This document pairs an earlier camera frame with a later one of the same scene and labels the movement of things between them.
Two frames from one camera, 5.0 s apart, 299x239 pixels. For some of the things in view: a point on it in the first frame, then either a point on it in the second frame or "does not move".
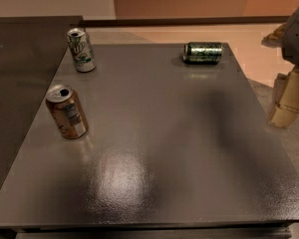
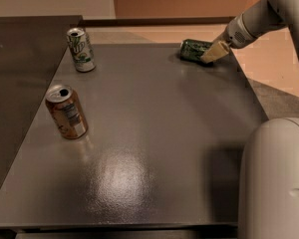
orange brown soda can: [67, 111] does not move
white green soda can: [81, 50] does not move
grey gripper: [298, 37] → [235, 35]
